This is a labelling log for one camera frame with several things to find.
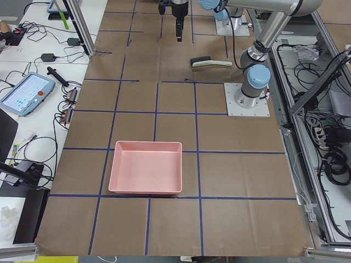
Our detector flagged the aluminium frame post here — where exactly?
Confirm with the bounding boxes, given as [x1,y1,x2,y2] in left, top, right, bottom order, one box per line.
[63,0,96,57]

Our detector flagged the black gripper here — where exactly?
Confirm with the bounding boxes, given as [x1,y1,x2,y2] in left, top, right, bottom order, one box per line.
[158,0,189,42]

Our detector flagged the blue teach pendant tablet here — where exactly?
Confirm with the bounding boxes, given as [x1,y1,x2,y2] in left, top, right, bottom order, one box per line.
[1,72,55,116]

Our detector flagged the black handle tool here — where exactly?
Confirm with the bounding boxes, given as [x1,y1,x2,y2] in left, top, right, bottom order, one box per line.
[47,66,69,87]

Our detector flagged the green stick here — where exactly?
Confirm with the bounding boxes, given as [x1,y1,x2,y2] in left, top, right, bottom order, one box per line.
[54,0,69,30]

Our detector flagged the white hand brush dark bristles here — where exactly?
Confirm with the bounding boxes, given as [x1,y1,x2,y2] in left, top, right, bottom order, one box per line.
[190,56,232,67]

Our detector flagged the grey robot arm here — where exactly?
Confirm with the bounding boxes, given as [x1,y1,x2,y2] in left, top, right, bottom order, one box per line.
[158,0,323,62]

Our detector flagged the black power adapter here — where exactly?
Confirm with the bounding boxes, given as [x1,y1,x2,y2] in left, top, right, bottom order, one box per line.
[41,53,56,62]

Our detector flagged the pink plastic bin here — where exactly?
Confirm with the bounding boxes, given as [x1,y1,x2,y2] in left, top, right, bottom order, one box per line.
[108,141,183,195]

